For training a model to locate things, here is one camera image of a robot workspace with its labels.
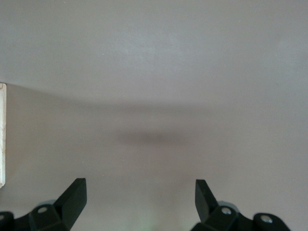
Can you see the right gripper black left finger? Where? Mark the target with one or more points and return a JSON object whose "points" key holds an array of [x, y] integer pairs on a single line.
{"points": [[69, 207]]}

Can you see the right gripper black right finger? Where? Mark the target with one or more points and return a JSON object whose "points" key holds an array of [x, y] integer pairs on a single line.
{"points": [[207, 211]]}

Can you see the white flat board edge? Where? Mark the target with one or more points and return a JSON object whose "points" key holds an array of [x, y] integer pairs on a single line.
{"points": [[2, 134]]}

